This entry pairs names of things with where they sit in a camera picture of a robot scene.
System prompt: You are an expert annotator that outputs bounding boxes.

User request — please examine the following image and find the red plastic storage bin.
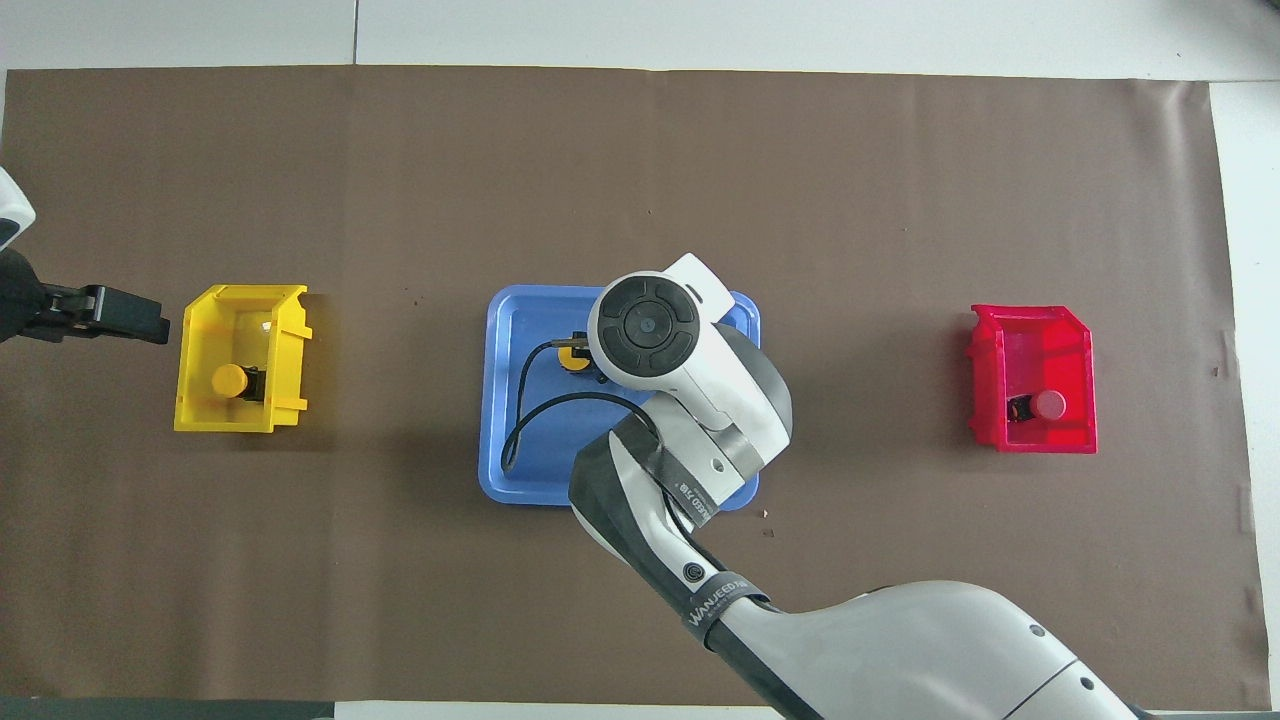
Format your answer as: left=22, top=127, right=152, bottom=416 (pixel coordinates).
left=966, top=304, right=1099, bottom=455

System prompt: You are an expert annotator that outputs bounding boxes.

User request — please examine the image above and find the yellow push button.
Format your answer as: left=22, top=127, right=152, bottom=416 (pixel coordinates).
left=211, top=364, right=266, bottom=403
left=557, top=335, right=601, bottom=379

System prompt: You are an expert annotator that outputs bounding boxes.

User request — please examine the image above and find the brown paper table mat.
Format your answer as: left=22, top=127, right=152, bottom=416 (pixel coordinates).
left=0, top=65, right=1271, bottom=711

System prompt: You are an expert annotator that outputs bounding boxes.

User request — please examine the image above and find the blue plastic tray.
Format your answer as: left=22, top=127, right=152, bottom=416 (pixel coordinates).
left=478, top=285, right=761, bottom=513

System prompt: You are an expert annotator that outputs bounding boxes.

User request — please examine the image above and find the red push button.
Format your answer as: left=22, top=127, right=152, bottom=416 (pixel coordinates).
left=1006, top=389, right=1068, bottom=423

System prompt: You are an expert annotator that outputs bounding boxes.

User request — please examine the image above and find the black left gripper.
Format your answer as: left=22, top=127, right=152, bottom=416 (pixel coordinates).
left=0, top=250, right=171, bottom=346

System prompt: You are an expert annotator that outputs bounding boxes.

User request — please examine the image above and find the yellow plastic storage bin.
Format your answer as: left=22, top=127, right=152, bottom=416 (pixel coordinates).
left=174, top=284, right=313, bottom=434

